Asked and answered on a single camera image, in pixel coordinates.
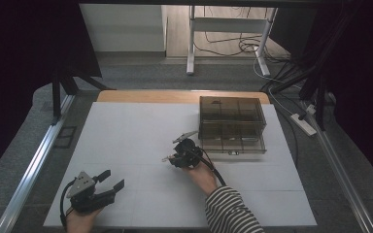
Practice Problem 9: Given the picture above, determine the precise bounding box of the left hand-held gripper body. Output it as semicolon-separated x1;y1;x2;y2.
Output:
66;170;117;215

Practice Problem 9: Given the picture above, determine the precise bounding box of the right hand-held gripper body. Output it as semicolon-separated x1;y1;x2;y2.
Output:
171;130;206;169

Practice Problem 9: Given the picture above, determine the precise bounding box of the smoked acrylic drawer organizer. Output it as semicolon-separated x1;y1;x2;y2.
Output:
198;95;268;155

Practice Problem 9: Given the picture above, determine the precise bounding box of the person's left hand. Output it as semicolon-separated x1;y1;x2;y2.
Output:
65;207;103;233

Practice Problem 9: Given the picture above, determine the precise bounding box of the person's right hand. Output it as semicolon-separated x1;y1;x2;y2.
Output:
182;160;220;197

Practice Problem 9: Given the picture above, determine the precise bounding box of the white table mat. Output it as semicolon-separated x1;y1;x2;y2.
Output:
43;101;319;227

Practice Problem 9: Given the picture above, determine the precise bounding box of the dark floor plate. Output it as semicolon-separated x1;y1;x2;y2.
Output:
53;125;78;150

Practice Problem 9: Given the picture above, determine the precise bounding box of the black tripod stand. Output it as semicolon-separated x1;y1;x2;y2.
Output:
49;62;113;126

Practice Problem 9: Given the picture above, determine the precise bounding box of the white power strip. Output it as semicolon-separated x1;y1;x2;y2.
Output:
289;113;318;137

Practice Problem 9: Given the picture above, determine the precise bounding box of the dark curtain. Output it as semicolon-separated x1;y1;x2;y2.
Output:
270;0;373;192
0;0;103;185

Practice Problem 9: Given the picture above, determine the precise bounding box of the white cabinet panel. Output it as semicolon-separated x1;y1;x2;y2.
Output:
79;3;168;53

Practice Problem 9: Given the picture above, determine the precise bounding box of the black metal stand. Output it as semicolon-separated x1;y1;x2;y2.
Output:
261;28;341;131

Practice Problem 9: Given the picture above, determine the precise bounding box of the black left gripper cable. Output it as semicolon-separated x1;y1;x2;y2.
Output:
59;179;78;229

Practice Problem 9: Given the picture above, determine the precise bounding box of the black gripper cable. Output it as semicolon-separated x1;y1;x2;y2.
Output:
199;148;228;187
59;179;78;229

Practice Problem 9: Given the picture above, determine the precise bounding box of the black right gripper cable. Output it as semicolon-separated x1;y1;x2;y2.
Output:
199;148;228;187

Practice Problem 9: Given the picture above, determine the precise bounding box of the aluminium floor rail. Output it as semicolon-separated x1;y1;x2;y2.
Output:
0;93;76;233
300;99;371;233

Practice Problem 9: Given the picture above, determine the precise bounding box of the white floor cable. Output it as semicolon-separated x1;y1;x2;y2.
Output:
253;48;305;115

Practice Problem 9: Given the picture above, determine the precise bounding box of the tangle of black cables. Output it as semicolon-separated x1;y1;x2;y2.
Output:
193;6;289;64

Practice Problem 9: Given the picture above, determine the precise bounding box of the white desk frame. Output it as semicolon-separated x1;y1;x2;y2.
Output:
186;5;279;78

